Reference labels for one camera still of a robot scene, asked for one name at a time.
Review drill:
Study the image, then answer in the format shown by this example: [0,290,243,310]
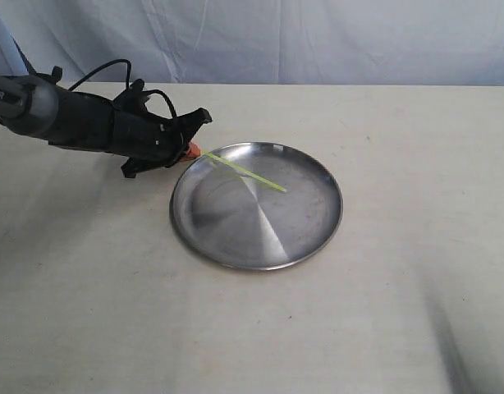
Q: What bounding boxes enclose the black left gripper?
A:
[110,80,213,179]

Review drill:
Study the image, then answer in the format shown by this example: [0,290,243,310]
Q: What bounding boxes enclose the thin yellow-green glow stick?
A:
[202,152,286,193]

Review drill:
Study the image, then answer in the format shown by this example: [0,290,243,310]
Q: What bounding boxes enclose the left robot arm black grey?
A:
[0,67,212,178]

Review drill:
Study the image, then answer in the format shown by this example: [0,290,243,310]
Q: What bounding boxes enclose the round stainless steel plate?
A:
[169,142,343,271]

